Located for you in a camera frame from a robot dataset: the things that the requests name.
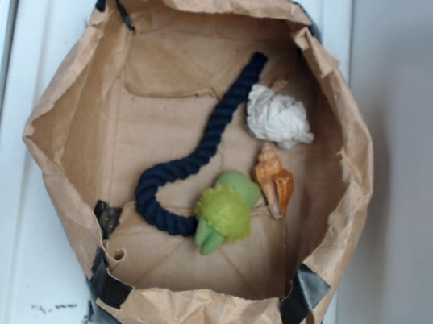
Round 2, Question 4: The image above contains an orange conch seashell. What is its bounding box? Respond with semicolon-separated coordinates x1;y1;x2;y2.
252;143;294;218

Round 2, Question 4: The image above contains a crumpled white paper ball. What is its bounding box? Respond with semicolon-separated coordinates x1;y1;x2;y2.
246;84;314;150

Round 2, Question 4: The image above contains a brown paper bag bin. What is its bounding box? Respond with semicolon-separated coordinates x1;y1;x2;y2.
23;0;373;324

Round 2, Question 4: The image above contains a dark blue twisted rope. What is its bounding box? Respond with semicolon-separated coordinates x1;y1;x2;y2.
128;37;270;249

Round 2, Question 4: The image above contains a green plush toy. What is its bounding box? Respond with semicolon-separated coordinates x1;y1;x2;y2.
194;170;262;255

